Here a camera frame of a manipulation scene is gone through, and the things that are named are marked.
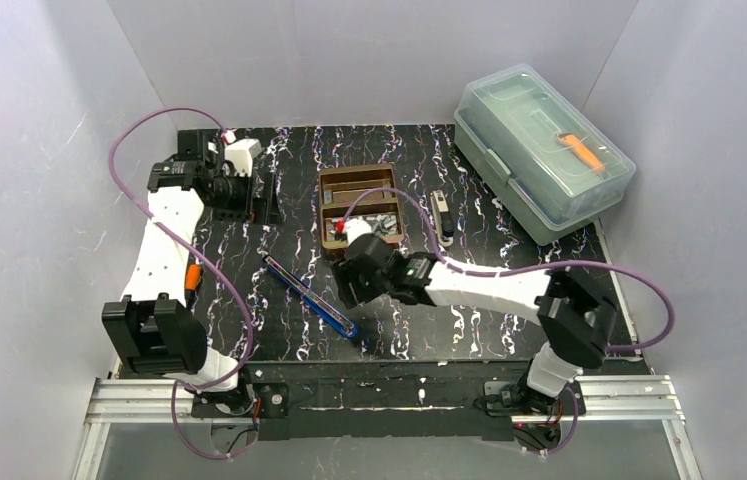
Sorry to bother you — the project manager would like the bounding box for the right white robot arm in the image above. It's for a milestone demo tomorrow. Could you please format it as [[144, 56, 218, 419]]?
[[332, 234, 618, 414]]

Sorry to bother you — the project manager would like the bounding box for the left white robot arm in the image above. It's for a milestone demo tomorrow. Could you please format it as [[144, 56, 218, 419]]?
[[101, 129, 279, 393]]

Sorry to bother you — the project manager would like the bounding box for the pile of staple strips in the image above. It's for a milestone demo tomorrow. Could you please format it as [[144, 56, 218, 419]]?
[[326, 213, 401, 241]]

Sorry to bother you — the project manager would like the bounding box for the brown wooden tray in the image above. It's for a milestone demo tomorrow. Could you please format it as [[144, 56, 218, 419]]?
[[317, 163, 407, 256]]

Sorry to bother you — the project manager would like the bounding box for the black marbled mat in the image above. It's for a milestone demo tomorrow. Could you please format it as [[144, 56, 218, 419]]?
[[195, 125, 601, 362]]

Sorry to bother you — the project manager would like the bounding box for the clear plastic storage box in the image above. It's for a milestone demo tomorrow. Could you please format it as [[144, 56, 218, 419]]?
[[454, 64, 636, 245]]

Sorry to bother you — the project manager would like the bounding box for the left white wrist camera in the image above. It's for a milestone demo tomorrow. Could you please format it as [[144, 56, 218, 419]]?
[[222, 139, 263, 177]]

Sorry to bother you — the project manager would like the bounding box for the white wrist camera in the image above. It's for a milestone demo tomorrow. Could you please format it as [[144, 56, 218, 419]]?
[[335, 217, 373, 245], [222, 139, 263, 177]]

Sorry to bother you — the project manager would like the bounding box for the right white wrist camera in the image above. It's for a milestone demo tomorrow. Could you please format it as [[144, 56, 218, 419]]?
[[335, 217, 373, 245]]

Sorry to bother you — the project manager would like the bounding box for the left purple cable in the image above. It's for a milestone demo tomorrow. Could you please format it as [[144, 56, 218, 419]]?
[[107, 107, 258, 462]]

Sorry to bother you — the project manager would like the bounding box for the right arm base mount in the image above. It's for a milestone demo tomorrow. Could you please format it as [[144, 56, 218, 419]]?
[[472, 380, 587, 457]]

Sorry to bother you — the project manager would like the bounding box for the orange handled tool in box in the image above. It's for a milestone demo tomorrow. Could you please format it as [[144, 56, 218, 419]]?
[[557, 133, 606, 174]]

